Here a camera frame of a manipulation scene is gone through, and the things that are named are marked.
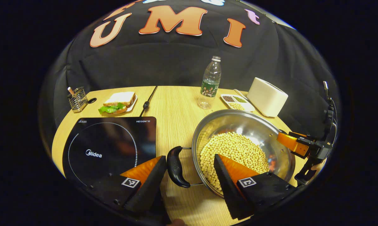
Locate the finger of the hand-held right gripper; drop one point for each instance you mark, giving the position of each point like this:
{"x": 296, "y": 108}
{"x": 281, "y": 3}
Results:
{"x": 289, "y": 142}
{"x": 305, "y": 136}

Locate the sandwich with lettuce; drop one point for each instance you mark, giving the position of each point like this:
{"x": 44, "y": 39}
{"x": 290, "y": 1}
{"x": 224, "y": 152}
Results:
{"x": 118, "y": 100}

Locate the white divided dish of beans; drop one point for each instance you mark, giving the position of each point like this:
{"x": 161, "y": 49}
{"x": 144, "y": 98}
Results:
{"x": 236, "y": 102}

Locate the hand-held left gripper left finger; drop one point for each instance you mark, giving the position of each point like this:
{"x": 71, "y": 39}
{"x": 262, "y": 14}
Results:
{"x": 151, "y": 185}

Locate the white toaster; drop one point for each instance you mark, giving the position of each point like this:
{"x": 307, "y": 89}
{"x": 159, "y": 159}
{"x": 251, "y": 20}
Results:
{"x": 266, "y": 97}

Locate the black induction cooktop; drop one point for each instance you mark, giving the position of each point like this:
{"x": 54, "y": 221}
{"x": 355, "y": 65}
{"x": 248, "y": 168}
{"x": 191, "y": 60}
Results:
{"x": 113, "y": 141}

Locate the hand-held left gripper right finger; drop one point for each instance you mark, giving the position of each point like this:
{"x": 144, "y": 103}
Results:
{"x": 228, "y": 185}

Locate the clear plastic water bottle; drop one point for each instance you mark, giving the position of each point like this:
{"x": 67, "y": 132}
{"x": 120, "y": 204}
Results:
{"x": 210, "y": 84}

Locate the heap of yellow soybeans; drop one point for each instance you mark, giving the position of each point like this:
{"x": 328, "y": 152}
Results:
{"x": 233, "y": 147}

